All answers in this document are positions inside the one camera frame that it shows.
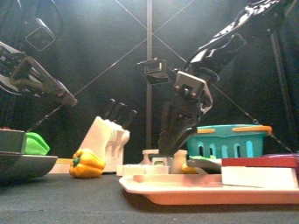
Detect pink plastic plate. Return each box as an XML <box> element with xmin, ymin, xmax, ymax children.
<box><xmin>118</xmin><ymin>173</ymin><xmax>299</xmax><ymax>206</ymax></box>

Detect white tile green print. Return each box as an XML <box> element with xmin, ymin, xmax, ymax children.
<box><xmin>151</xmin><ymin>157</ymin><xmax>169</xmax><ymax>166</ymax></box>

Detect small green toy food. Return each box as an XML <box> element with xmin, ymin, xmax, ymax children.
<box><xmin>191</xmin><ymin>155</ymin><xmax>218</xmax><ymax>161</ymax></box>

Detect small white toy tile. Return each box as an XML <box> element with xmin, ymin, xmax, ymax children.
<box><xmin>116</xmin><ymin>164</ymin><xmax>146</xmax><ymax>177</ymax></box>
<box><xmin>143</xmin><ymin>164</ymin><xmax>173</xmax><ymax>176</ymax></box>

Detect small yellow toy food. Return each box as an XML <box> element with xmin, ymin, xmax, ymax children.
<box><xmin>181</xmin><ymin>163</ymin><xmax>198</xmax><ymax>175</ymax></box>

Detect dark grey toy piece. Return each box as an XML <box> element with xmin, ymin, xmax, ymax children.
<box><xmin>186</xmin><ymin>157</ymin><xmax>225</xmax><ymax>175</ymax></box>

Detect white toy knife block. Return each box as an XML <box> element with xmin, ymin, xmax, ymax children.
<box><xmin>78</xmin><ymin>115</ymin><xmax>133</xmax><ymax>173</ymax></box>

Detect bright green toy food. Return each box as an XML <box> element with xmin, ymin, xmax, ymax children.
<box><xmin>23</xmin><ymin>131</ymin><xmax>52</xmax><ymax>156</ymax></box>

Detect dark grey toy bowl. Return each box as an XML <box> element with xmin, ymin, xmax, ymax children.
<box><xmin>0</xmin><ymin>151</ymin><xmax>60</xmax><ymax>183</ymax></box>

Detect white box red lid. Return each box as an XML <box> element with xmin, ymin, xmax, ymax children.
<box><xmin>221</xmin><ymin>157</ymin><xmax>299</xmax><ymax>189</ymax></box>

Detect black toy knife handle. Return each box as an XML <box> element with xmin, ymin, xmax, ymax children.
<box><xmin>112</xmin><ymin>101</ymin><xmax>127</xmax><ymax>125</ymax></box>
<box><xmin>122</xmin><ymin>108</ymin><xmax>138</xmax><ymax>130</ymax></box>
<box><xmin>103</xmin><ymin>98</ymin><xmax>118</xmax><ymax>121</ymax></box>

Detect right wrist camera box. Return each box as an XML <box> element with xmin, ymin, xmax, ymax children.
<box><xmin>135</xmin><ymin>57</ymin><xmax>174</xmax><ymax>86</ymax></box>

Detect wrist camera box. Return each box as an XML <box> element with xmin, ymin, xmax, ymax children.
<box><xmin>135</xmin><ymin>57</ymin><xmax>174</xmax><ymax>86</ymax></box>
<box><xmin>24</xmin><ymin>17</ymin><xmax>56</xmax><ymax>52</ymax></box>

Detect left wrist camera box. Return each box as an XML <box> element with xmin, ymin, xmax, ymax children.
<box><xmin>24</xmin><ymin>17</ymin><xmax>56</xmax><ymax>52</ymax></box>

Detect teal basket orange handles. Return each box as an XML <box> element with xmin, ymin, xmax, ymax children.
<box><xmin>186</xmin><ymin>124</ymin><xmax>274</xmax><ymax>160</ymax></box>

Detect grey vertical frame post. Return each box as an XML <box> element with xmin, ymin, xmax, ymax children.
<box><xmin>145</xmin><ymin>0</ymin><xmax>155</xmax><ymax>151</ymax></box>

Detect black frame side post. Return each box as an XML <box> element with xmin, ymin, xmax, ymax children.
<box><xmin>270</xmin><ymin>29</ymin><xmax>294</xmax><ymax>147</ymax></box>

